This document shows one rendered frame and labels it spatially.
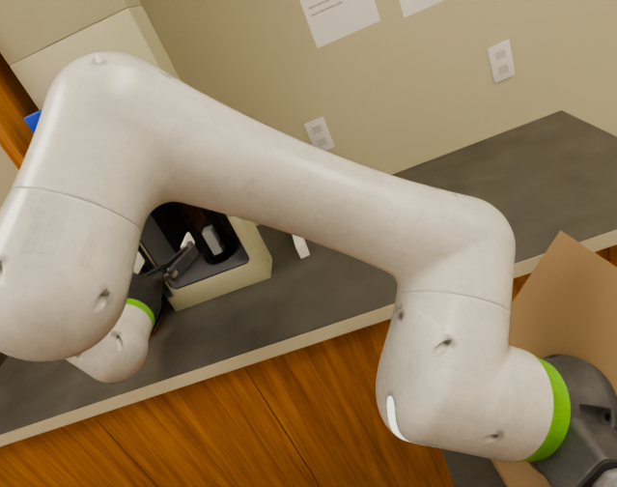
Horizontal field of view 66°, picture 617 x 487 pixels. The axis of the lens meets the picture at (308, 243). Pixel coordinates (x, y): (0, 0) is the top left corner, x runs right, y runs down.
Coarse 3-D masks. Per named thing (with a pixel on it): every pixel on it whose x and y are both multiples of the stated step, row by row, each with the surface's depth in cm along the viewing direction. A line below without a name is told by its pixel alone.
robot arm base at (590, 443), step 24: (552, 360) 58; (576, 360) 57; (576, 384) 54; (600, 384) 54; (576, 408) 52; (600, 408) 53; (576, 432) 50; (600, 432) 50; (552, 456) 52; (576, 456) 49; (600, 456) 47; (552, 480) 51; (576, 480) 48; (600, 480) 47
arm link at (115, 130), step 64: (128, 64) 41; (64, 128) 38; (128, 128) 40; (192, 128) 42; (256, 128) 46; (64, 192) 37; (128, 192) 40; (192, 192) 44; (256, 192) 45; (320, 192) 47; (384, 192) 49; (448, 192) 54; (384, 256) 51; (448, 256) 51; (512, 256) 54
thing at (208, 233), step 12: (192, 216) 135; (204, 216) 136; (216, 216) 140; (192, 228) 138; (204, 228) 137; (216, 228) 139; (204, 240) 139; (216, 240) 140; (228, 240) 143; (204, 252) 143; (216, 252) 141
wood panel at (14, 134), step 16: (0, 64) 115; (0, 80) 112; (16, 80) 118; (0, 96) 111; (16, 96) 116; (0, 112) 109; (16, 112) 114; (32, 112) 120; (0, 128) 107; (16, 128) 112; (0, 144) 109; (16, 144) 110; (16, 160) 111
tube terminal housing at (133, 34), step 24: (96, 24) 106; (120, 24) 106; (144, 24) 110; (48, 48) 108; (72, 48) 108; (96, 48) 108; (120, 48) 108; (144, 48) 108; (24, 72) 110; (48, 72) 110; (168, 72) 115; (240, 240) 133; (264, 264) 137; (192, 288) 140; (216, 288) 141
